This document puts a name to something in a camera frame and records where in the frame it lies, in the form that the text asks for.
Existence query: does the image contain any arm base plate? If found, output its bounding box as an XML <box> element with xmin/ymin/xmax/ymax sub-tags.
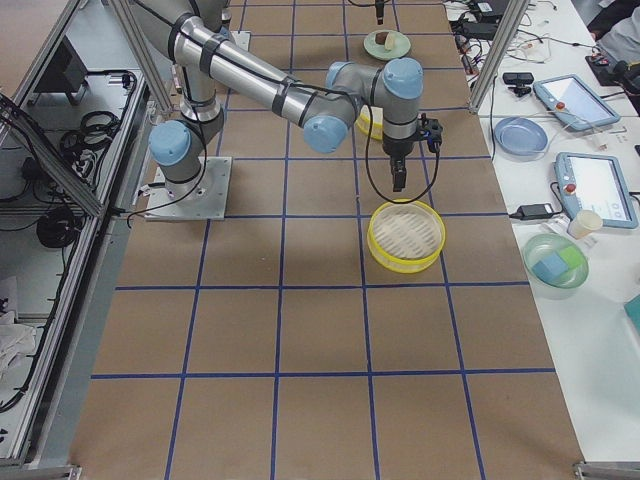
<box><xmin>144</xmin><ymin>156</ymin><xmax>233</xmax><ymax>221</ymax></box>

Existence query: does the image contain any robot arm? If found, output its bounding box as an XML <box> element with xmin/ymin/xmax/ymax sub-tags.
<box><xmin>186</xmin><ymin>0</ymin><xmax>387</xmax><ymax>25</ymax></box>
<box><xmin>132</xmin><ymin>1</ymin><xmax>443</xmax><ymax>192</ymax></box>

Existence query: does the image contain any paper cup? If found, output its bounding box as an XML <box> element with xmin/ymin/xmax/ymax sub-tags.
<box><xmin>567</xmin><ymin>210</ymin><xmax>603</xmax><ymax>239</ymax></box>

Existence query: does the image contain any lower teach pendant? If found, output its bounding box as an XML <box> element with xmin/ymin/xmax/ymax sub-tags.
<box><xmin>554</xmin><ymin>152</ymin><xmax>639</xmax><ymax>229</ymax></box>

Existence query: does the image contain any black power adapter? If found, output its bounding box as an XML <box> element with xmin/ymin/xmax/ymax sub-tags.
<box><xmin>509</xmin><ymin>203</ymin><xmax>561</xmax><ymax>221</ymax></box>

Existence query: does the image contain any teach pendant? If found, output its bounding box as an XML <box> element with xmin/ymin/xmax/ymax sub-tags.
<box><xmin>532</xmin><ymin>74</ymin><xmax>620</xmax><ymax>131</ymax></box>
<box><xmin>554</xmin><ymin>152</ymin><xmax>639</xmax><ymax>229</ymax></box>

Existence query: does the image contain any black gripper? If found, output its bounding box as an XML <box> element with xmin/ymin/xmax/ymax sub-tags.
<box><xmin>374</xmin><ymin>0</ymin><xmax>444</xmax><ymax>192</ymax></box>

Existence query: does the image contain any blue plate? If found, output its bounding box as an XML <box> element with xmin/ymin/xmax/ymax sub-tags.
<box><xmin>494</xmin><ymin>117</ymin><xmax>549</xmax><ymax>157</ymax></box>

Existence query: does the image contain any light green plate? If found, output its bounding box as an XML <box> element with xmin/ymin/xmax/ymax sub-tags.
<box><xmin>363</xmin><ymin>30</ymin><xmax>411</xmax><ymax>61</ymax></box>

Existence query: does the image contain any yellow steamer basket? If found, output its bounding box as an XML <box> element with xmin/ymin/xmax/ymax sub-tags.
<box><xmin>366</xmin><ymin>201</ymin><xmax>446</xmax><ymax>274</ymax></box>
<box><xmin>355</xmin><ymin>106</ymin><xmax>383</xmax><ymax>141</ymax></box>

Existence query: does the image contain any brown steamed bun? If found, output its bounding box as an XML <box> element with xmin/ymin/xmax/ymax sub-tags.
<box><xmin>374</xmin><ymin>31</ymin><xmax>389</xmax><ymax>45</ymax></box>

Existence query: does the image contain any green bowl with sponges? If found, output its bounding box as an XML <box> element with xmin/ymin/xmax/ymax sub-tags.
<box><xmin>522</xmin><ymin>234</ymin><xmax>589</xmax><ymax>289</ymax></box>

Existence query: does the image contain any aluminium frame post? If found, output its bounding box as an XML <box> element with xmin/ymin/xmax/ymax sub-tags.
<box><xmin>468</xmin><ymin>0</ymin><xmax>529</xmax><ymax>114</ymax></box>

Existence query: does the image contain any upper teach pendant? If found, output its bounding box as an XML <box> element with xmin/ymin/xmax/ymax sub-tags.
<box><xmin>532</xmin><ymin>74</ymin><xmax>620</xmax><ymax>131</ymax></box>

